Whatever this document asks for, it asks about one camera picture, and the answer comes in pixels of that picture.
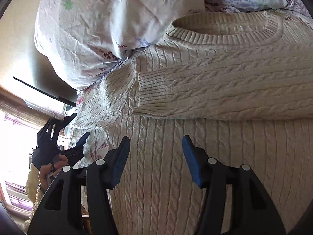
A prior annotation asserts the beige cable-knit sweater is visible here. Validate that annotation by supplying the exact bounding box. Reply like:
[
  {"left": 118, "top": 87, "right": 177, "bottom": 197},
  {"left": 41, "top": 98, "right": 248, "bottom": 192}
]
[{"left": 72, "top": 10, "right": 312, "bottom": 234}]

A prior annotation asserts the person's left hand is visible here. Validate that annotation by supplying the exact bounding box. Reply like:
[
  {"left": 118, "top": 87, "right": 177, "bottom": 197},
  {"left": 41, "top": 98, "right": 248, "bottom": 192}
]
[{"left": 38, "top": 154, "right": 68, "bottom": 192}]

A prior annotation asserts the floral bed quilt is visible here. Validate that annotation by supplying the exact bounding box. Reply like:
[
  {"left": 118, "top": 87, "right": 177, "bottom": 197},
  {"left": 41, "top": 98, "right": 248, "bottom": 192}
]
[{"left": 63, "top": 88, "right": 111, "bottom": 169}]

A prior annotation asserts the black monitor screen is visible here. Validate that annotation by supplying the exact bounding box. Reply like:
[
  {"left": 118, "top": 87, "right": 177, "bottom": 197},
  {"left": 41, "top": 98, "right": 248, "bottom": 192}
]
[{"left": 13, "top": 76, "right": 76, "bottom": 107}]

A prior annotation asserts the pink floral left pillow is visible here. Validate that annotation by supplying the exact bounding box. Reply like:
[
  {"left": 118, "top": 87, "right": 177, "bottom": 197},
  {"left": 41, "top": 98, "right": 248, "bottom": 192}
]
[{"left": 34, "top": 0, "right": 205, "bottom": 90}]

